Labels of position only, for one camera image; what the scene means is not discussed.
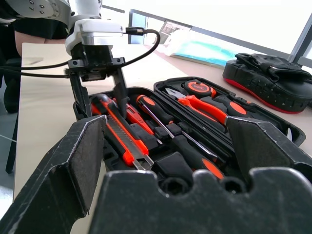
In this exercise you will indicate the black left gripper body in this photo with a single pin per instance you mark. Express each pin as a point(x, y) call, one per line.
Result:
point(96, 63)

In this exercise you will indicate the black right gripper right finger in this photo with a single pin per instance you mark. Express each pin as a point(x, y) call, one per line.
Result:
point(263, 146)

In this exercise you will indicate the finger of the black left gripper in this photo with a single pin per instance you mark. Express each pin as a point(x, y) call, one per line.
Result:
point(121, 97)
point(81, 97)

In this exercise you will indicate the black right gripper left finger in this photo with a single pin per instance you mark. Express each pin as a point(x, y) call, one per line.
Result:
point(56, 182)

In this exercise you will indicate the orange black utility knife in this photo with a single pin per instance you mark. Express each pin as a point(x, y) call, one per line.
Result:
point(117, 126)

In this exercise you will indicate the short orange black screwdriver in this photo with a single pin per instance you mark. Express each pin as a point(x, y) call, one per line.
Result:
point(156, 109)

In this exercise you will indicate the long orange black screwdriver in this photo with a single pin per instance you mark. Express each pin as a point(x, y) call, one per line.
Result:
point(190, 151)

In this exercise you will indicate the black tool case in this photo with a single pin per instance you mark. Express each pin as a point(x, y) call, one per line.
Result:
point(268, 114)

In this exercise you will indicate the black furniture leg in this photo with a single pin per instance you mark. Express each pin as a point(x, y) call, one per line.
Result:
point(11, 146)

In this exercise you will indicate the black red boxing pad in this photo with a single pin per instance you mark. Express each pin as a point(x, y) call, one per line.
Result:
point(268, 83)

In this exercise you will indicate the person in black clothes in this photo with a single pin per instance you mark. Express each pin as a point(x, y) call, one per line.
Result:
point(36, 29)

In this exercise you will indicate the orange black tape measure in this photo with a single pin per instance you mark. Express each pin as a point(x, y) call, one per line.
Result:
point(198, 87)

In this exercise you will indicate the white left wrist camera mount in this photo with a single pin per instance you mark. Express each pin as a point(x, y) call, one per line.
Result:
point(97, 25)

